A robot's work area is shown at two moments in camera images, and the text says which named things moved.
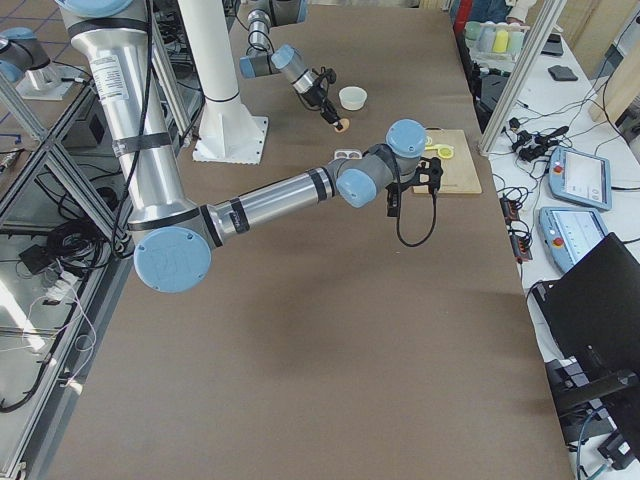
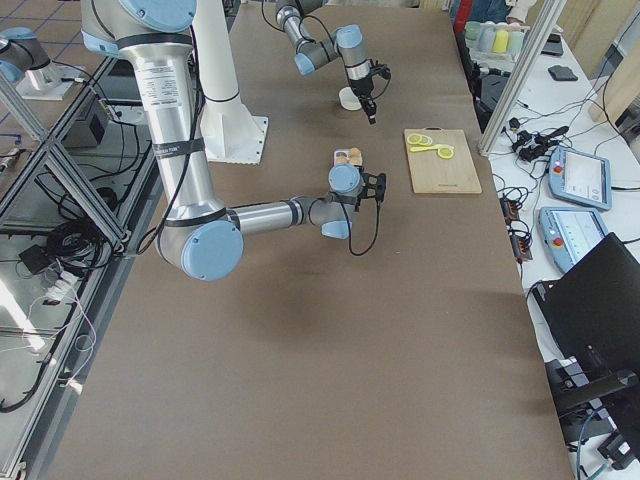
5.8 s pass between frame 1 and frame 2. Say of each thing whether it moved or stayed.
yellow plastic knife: stayed
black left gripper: moved
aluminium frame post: stayed
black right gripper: moved
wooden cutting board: stayed
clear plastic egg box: stayed
